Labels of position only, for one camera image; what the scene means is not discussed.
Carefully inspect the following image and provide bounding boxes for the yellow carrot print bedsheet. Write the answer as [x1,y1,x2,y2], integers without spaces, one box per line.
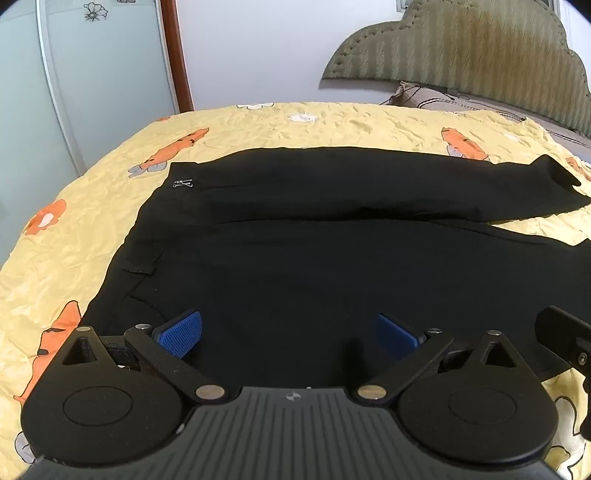
[0,102,591,480]

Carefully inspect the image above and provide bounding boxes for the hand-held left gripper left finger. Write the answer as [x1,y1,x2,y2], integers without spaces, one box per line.
[59,310,228,403]

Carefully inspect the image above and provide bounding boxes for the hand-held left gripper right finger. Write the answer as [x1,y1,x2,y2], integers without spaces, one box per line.
[356,314,519,403]

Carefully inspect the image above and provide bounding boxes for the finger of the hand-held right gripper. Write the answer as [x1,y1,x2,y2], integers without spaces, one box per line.
[534,305,591,377]

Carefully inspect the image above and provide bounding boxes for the black pants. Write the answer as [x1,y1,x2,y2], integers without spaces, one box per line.
[81,147,591,393]

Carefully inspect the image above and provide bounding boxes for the brown wooden door frame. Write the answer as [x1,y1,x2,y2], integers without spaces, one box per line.
[161,0,195,113]

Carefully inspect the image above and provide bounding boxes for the beige patterned pillow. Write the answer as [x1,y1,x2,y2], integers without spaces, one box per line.
[381,80,591,155]

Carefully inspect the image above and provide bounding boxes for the padded olive headboard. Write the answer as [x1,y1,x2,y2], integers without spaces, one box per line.
[321,0,591,134]

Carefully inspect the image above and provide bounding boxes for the frosted glass sliding door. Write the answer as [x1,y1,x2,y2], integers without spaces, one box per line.
[0,0,181,208]

